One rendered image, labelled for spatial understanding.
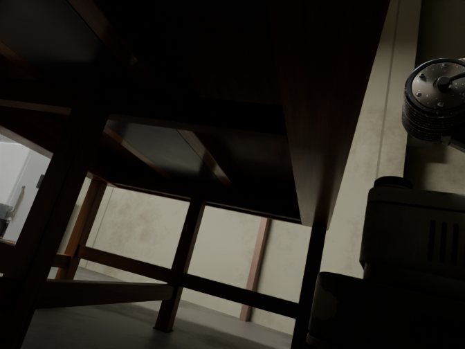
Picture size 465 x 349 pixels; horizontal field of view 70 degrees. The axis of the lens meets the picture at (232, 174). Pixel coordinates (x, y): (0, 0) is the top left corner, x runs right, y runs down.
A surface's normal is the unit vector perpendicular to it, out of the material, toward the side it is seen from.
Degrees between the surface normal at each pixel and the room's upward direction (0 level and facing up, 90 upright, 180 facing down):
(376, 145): 90
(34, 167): 90
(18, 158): 90
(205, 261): 90
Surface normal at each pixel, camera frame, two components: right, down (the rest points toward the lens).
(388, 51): -0.39, -0.34
